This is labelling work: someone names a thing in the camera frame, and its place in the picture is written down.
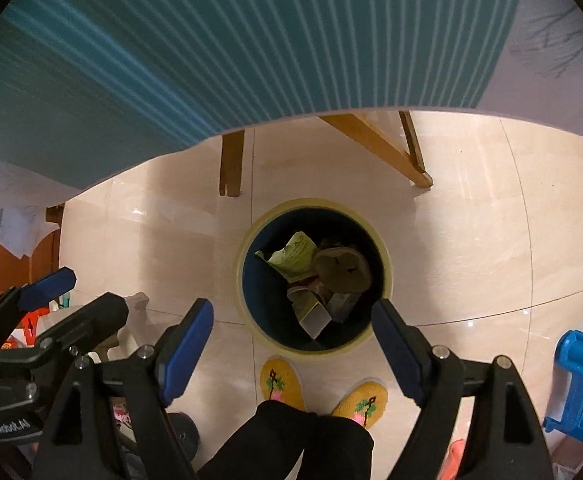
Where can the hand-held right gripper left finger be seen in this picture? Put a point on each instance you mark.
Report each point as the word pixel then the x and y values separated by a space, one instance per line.
pixel 186 355

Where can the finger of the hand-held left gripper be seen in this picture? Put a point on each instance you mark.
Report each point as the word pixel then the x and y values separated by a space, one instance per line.
pixel 46 287
pixel 96 317

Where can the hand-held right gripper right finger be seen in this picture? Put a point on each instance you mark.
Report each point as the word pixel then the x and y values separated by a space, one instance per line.
pixel 396 355

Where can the silver box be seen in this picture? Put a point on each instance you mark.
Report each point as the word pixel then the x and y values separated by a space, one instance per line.
pixel 344 305

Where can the white blue box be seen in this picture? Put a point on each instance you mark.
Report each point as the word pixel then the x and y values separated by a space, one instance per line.
pixel 314 317

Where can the round trash bin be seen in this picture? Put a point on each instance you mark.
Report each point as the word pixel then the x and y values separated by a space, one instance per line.
pixel 266 290

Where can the yellow-green packet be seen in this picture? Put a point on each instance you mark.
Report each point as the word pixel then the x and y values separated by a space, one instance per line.
pixel 296 250

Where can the white plastic stool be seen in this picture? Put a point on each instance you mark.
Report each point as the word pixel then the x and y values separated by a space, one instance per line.
pixel 137 305

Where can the wooden door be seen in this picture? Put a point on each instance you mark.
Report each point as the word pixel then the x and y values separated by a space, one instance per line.
pixel 1 265

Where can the yellow embroidered slipper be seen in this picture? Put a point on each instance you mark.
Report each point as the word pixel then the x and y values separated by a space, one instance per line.
pixel 361 402
pixel 281 382

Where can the person's right leg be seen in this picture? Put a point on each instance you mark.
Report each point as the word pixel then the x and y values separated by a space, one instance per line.
pixel 346 450

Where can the blue plastic stool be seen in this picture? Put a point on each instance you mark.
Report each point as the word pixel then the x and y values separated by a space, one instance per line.
pixel 576 360

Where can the table with patterned cloth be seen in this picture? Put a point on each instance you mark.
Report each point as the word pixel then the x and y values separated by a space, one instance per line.
pixel 221 60

